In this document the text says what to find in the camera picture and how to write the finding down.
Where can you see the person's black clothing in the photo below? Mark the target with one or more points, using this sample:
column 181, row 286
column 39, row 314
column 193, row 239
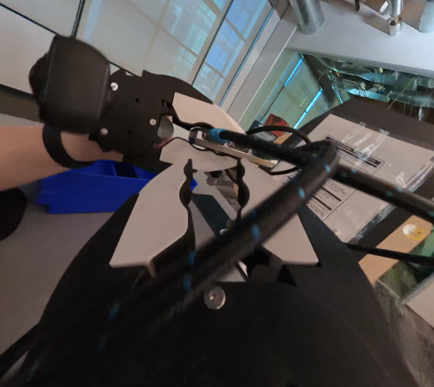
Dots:
column 12, row 214

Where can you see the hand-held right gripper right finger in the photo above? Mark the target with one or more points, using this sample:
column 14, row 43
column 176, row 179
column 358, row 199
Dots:
column 291, row 251

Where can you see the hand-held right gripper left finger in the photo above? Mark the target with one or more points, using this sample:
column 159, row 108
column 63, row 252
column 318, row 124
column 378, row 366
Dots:
column 149, row 217

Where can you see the white instruction sheet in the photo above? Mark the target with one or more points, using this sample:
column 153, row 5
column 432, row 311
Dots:
column 400, row 153

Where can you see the grey adapter hub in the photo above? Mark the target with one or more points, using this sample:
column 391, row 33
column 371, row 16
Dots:
column 244, row 156

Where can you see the person's left forearm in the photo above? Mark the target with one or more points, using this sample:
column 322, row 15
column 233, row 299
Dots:
column 23, row 156

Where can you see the black monitor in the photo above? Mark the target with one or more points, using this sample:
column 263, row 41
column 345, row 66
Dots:
column 390, row 116

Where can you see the blue plastic bin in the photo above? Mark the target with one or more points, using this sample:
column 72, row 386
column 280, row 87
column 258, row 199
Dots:
column 84, row 187

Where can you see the large window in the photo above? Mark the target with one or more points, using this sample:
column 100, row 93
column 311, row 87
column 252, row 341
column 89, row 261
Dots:
column 152, row 4

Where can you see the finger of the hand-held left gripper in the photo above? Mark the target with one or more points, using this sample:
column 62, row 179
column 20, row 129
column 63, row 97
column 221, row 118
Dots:
column 217, row 116
column 176, row 153

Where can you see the tan rounded board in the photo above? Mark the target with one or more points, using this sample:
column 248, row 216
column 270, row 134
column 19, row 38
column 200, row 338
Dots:
column 390, row 255

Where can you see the person's left hand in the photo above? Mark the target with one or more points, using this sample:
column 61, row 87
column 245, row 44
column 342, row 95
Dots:
column 88, row 150

